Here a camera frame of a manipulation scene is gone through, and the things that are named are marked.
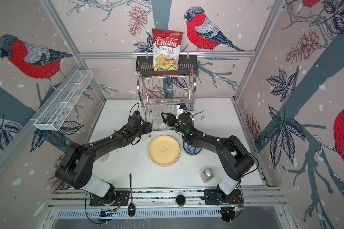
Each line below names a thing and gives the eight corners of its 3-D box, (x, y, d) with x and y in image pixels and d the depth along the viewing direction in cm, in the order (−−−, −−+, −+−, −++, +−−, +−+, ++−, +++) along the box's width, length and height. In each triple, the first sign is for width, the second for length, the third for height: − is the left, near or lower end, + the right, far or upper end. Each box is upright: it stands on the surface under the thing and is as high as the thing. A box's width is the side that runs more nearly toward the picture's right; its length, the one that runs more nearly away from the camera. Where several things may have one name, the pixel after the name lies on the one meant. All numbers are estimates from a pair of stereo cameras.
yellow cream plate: (147, 166, 86) (146, 164, 83) (151, 138, 99) (150, 135, 96) (179, 166, 86) (180, 164, 83) (179, 138, 99) (179, 135, 96)
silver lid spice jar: (201, 182, 81) (204, 177, 73) (200, 173, 84) (203, 168, 76) (210, 182, 81) (214, 177, 73) (209, 173, 84) (212, 168, 76)
